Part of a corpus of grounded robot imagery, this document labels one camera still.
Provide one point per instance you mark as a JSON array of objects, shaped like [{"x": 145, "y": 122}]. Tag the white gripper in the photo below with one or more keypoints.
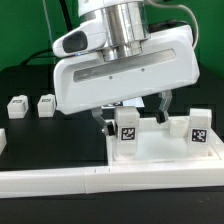
[{"x": 87, "y": 81}]

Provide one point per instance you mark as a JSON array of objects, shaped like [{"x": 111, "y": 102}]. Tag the white square table top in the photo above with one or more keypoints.
[{"x": 160, "y": 143}]

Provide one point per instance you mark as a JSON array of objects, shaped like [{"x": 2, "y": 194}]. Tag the white U-shaped obstacle fence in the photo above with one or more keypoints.
[{"x": 108, "y": 178}]

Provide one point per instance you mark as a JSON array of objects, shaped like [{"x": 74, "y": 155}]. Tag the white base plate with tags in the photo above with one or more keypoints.
[{"x": 137, "y": 102}]

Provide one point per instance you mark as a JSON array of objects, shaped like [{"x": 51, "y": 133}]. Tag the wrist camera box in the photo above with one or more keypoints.
[{"x": 74, "y": 42}]

